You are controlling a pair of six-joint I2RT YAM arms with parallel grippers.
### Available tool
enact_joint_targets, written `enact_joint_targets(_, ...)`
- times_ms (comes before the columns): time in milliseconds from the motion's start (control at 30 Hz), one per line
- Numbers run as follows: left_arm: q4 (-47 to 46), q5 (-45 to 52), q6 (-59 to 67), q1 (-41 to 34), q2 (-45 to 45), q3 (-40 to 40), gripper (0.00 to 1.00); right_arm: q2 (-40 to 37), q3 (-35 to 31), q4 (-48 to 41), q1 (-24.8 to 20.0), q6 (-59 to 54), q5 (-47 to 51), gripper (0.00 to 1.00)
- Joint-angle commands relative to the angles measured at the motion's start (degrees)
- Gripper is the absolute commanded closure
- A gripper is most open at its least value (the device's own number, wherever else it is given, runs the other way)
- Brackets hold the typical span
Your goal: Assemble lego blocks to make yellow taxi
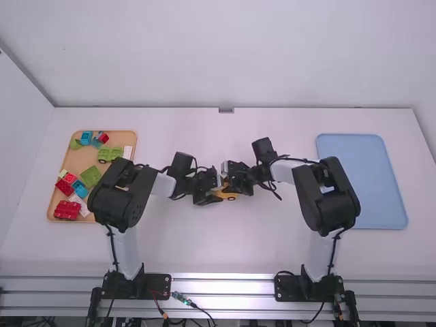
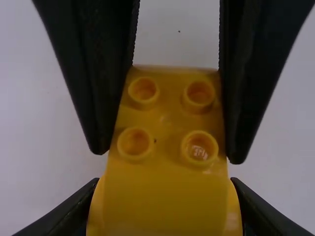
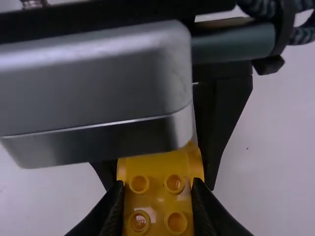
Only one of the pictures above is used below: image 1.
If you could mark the green toy car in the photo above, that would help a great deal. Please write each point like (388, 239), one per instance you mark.
(109, 155)

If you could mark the silver rails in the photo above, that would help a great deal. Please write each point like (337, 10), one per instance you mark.
(238, 289)

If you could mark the green toy brick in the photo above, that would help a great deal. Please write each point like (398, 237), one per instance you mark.
(75, 144)
(91, 175)

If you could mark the yellow toy car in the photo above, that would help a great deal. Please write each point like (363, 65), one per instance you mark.
(225, 195)

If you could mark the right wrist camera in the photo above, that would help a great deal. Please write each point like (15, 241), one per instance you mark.
(225, 168)

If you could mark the teal toy brick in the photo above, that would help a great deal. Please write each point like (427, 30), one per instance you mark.
(86, 137)
(81, 189)

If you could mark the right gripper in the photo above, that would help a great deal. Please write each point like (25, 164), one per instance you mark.
(241, 178)

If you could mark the white toy brick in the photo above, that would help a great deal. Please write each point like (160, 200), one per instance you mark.
(81, 206)
(127, 152)

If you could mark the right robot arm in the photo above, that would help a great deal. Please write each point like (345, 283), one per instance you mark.
(327, 197)

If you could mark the tan tray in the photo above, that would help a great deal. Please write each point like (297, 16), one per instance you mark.
(76, 160)

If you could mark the red toy brick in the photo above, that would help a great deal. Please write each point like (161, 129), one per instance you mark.
(66, 184)
(66, 210)
(104, 138)

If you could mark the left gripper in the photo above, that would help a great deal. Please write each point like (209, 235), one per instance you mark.
(202, 185)

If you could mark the blue mat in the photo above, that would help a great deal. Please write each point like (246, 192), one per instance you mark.
(368, 180)

